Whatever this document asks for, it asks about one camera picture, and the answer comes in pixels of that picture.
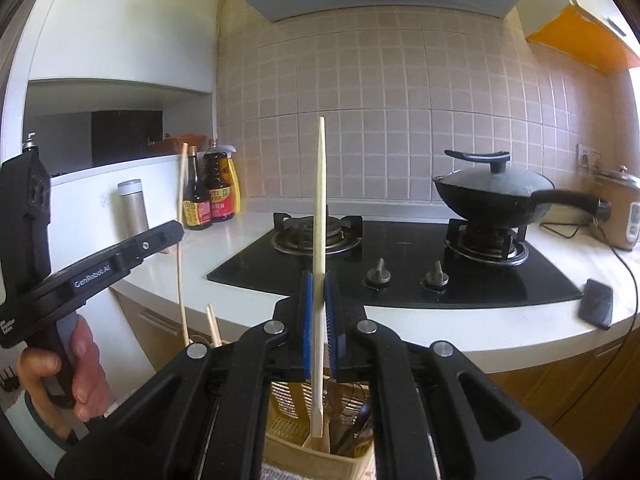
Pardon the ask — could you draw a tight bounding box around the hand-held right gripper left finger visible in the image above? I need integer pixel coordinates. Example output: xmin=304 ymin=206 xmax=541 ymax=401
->
xmin=55 ymin=270 xmax=318 ymax=480

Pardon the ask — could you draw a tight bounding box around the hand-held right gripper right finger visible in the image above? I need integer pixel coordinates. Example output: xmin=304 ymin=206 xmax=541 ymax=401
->
xmin=322 ymin=275 xmax=583 ymax=480

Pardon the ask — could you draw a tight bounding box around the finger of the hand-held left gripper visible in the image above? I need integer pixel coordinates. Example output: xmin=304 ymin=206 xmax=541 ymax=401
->
xmin=107 ymin=220 xmax=186 ymax=273

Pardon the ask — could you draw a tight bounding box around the wooden chopstick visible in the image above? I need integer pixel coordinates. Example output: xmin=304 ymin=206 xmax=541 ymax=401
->
xmin=306 ymin=117 xmax=333 ymax=453
xmin=210 ymin=302 xmax=224 ymax=348
xmin=176 ymin=142 xmax=194 ymax=347
xmin=205 ymin=304 xmax=219 ymax=348

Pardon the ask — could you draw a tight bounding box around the yellow plastic utensil basket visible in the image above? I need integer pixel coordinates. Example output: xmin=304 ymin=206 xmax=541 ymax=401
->
xmin=262 ymin=380 xmax=376 ymax=480

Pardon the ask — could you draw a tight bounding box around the person's left forearm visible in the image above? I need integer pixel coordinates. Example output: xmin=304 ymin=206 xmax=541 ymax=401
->
xmin=0 ymin=390 xmax=76 ymax=478

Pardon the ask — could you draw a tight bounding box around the person's left hand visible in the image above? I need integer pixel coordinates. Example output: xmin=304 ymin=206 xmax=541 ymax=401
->
xmin=17 ymin=317 xmax=113 ymax=441

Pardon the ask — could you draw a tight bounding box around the steel thermos flask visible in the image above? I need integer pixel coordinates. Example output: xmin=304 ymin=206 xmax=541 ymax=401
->
xmin=117 ymin=179 xmax=149 ymax=237

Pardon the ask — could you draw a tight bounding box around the small dark soy sauce bottle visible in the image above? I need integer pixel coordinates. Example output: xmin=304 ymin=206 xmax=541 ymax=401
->
xmin=182 ymin=146 xmax=214 ymax=231

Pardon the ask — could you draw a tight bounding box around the white built-in cabinet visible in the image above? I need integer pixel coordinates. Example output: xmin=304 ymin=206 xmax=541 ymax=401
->
xmin=0 ymin=0 xmax=221 ymax=376

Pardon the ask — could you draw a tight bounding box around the large red label sauce bottle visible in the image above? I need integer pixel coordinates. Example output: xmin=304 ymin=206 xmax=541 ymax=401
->
xmin=202 ymin=140 xmax=242 ymax=223

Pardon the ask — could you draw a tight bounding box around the black gas stove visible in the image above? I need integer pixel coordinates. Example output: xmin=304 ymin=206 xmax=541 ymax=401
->
xmin=207 ymin=212 xmax=584 ymax=311

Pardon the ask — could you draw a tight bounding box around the dark appliance in niche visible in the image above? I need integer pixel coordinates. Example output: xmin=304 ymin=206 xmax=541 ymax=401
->
xmin=91 ymin=110 xmax=164 ymax=167

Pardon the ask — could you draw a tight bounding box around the black wok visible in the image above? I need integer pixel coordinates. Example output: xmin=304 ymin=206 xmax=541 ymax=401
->
xmin=432 ymin=167 xmax=612 ymax=226

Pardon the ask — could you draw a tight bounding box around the black wok lid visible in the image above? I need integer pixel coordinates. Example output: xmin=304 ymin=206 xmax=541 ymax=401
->
xmin=442 ymin=149 xmax=556 ymax=196

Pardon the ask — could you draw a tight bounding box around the wooden base cabinet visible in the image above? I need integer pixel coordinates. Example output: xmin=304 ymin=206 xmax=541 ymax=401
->
xmin=117 ymin=290 xmax=640 ymax=461

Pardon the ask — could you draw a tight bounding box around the black smartphone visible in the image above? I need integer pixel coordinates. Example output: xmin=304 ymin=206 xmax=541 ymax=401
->
xmin=578 ymin=278 xmax=615 ymax=331

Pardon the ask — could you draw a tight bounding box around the beige rice cooker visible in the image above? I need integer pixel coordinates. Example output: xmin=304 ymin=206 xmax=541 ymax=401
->
xmin=590 ymin=164 xmax=640 ymax=252

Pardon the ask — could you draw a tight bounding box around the black power cable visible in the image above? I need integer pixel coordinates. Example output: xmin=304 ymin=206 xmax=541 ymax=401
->
xmin=541 ymin=220 xmax=640 ymax=361

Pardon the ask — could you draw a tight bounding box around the white wall socket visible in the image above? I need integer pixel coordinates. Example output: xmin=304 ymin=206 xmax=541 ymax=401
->
xmin=577 ymin=143 xmax=604 ymax=171

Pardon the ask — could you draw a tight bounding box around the orange bottomed wall cabinet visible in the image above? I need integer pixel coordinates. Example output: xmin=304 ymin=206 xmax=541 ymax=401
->
xmin=515 ymin=0 xmax=640 ymax=78

